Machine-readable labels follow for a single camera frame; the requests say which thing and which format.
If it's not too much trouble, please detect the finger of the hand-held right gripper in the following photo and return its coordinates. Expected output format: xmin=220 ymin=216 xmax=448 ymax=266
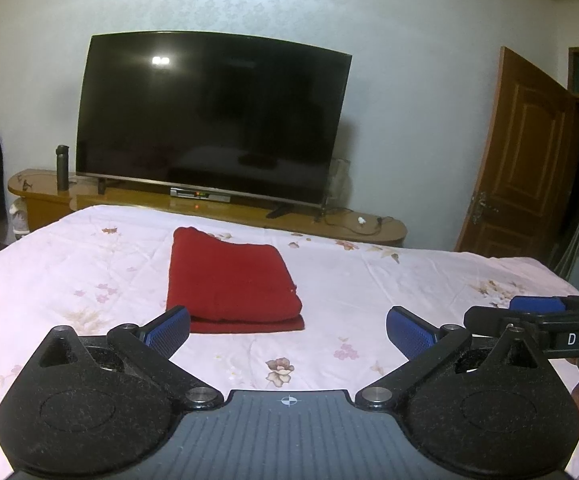
xmin=463 ymin=306 xmax=545 ymax=339
xmin=509 ymin=295 xmax=579 ymax=312

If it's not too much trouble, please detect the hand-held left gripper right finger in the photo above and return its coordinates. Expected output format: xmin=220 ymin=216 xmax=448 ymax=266
xmin=354 ymin=305 xmax=545 ymax=413

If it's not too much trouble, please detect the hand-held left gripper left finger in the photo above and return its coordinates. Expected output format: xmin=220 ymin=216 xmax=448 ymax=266
xmin=36 ymin=305 xmax=225 ymax=413

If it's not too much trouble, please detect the red garment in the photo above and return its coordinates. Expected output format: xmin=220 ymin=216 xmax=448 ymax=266
xmin=166 ymin=226 xmax=305 ymax=334

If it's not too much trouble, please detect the pink floral bed sheet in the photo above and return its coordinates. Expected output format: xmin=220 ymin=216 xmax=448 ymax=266
xmin=0 ymin=204 xmax=579 ymax=480

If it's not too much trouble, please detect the grey curtain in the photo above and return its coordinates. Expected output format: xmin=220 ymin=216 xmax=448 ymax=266
xmin=549 ymin=160 xmax=579 ymax=282

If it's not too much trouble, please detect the silver set-top box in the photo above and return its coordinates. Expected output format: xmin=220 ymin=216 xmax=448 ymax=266
xmin=169 ymin=186 xmax=232 ymax=204

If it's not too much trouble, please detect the brown wooden door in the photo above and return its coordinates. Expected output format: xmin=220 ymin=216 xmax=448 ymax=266
xmin=454 ymin=46 xmax=579 ymax=281

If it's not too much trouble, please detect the wooden television cabinet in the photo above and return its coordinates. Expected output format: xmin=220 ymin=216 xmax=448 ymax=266
xmin=8 ymin=169 xmax=409 ymax=248

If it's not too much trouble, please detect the white bag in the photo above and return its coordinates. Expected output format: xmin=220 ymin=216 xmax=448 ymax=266
xmin=10 ymin=199 xmax=31 ymax=242

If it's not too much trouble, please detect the black bottle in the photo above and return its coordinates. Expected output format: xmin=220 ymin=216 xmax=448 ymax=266
xmin=56 ymin=144 xmax=70 ymax=192

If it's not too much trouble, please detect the black flat television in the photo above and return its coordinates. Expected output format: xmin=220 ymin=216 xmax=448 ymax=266
xmin=76 ymin=31 xmax=354 ymax=219

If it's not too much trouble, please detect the metal door handle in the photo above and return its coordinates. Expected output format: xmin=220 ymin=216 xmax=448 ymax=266
xmin=471 ymin=191 xmax=500 ymax=225

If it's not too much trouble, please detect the black cable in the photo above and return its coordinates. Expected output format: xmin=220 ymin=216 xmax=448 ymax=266
xmin=313 ymin=205 xmax=396 ymax=237

